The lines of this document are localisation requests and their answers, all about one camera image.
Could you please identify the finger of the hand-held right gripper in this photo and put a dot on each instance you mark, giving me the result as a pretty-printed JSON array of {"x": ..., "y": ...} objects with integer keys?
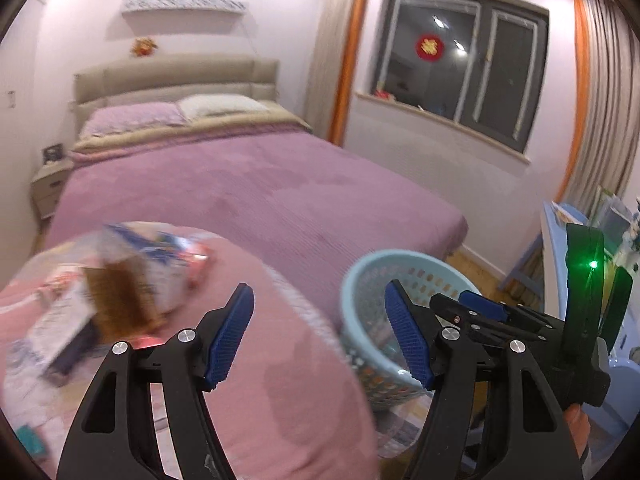
[
  {"x": 450, "y": 312},
  {"x": 482, "y": 303}
]

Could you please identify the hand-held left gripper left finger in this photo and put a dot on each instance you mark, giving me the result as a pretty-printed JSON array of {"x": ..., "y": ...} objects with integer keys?
[{"x": 232, "y": 335}]

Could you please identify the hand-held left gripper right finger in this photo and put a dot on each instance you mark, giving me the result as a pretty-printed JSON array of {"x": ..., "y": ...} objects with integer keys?
[{"x": 407, "y": 330}]

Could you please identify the light blue plastic basket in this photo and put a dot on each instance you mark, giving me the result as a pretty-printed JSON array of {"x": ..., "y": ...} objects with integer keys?
[{"x": 370, "y": 280}]

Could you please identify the red snack wrapper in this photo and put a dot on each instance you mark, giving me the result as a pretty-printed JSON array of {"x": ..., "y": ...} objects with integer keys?
[{"x": 198, "y": 260}]

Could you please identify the brown snack packet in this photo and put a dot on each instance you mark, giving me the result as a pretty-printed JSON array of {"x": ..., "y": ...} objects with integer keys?
[{"x": 122, "y": 300}]

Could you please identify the white cardboard box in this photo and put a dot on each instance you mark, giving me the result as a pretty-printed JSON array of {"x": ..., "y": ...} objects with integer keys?
[{"x": 57, "y": 330}]

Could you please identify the teal small packet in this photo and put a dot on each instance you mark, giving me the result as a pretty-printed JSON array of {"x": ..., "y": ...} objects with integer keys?
[{"x": 31, "y": 437}]

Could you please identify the light blue desk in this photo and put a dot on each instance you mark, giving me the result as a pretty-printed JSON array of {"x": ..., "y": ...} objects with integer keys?
[{"x": 555, "y": 260}]

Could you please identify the patterned floor rug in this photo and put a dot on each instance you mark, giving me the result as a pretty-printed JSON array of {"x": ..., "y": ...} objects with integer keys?
[{"x": 400, "y": 422}]

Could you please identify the stack of books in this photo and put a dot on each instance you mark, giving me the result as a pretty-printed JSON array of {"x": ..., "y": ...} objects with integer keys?
[{"x": 611, "y": 210}]

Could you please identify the bed with pink cover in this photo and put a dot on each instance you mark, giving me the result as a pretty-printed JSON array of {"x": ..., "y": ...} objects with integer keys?
[{"x": 275, "y": 195}]

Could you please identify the beige orange curtain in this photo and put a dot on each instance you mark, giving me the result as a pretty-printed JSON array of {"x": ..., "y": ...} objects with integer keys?
[
  {"x": 340, "y": 60},
  {"x": 610, "y": 110}
]

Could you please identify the beige folded blanket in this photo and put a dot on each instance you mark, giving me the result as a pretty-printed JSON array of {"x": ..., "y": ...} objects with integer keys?
[{"x": 150, "y": 138}]

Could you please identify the red box on windowsill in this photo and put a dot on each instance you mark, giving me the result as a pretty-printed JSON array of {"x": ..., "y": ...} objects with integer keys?
[{"x": 385, "y": 93}]

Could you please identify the white dotted pillow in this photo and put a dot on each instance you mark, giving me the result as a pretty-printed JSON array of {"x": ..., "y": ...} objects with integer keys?
[{"x": 220, "y": 105}]

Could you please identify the grey framed window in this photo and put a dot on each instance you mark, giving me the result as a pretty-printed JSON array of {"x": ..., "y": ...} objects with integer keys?
[{"x": 505, "y": 70}]

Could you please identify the beige nightstand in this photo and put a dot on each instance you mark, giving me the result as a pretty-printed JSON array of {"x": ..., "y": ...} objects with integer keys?
[{"x": 50, "y": 185}]

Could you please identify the purple pillow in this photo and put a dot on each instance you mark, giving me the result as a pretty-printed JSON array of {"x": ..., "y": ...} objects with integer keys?
[{"x": 130, "y": 117}]

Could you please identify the red round window decoration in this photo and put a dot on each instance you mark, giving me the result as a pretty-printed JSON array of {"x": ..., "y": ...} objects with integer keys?
[{"x": 429, "y": 47}]

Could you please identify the beige upholstered bed headboard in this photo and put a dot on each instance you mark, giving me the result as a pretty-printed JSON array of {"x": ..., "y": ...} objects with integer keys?
[{"x": 175, "y": 77}]

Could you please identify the orange plush toy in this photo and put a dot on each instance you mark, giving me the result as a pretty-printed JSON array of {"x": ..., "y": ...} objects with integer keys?
[{"x": 144, "y": 47}]

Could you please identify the small photo frame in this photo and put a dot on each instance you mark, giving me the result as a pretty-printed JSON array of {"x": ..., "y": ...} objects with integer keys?
[{"x": 53, "y": 153}]

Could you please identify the white cutout wall shelf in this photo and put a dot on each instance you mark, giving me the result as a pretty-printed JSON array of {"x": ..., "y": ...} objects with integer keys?
[{"x": 185, "y": 5}]

